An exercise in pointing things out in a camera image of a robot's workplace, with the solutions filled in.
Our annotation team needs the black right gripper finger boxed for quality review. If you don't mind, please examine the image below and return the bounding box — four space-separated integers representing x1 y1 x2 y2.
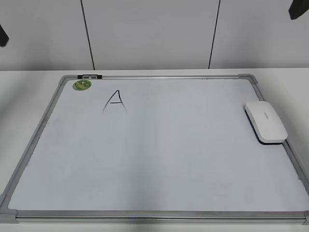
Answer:
289 0 309 20

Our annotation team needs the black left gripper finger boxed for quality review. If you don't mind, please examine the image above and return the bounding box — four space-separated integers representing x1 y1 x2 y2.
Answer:
0 25 9 47

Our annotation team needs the white whiteboard eraser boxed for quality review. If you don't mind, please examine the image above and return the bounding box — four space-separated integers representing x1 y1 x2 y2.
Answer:
244 101 288 145

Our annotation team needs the black whiteboard hanger clip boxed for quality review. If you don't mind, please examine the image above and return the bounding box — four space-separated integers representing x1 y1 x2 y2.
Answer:
77 74 102 79

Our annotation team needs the green round magnet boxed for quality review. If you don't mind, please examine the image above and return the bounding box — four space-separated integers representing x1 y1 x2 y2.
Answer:
72 80 92 91

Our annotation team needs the white magnetic whiteboard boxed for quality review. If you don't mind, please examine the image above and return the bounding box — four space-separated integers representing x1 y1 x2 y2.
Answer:
0 74 309 224

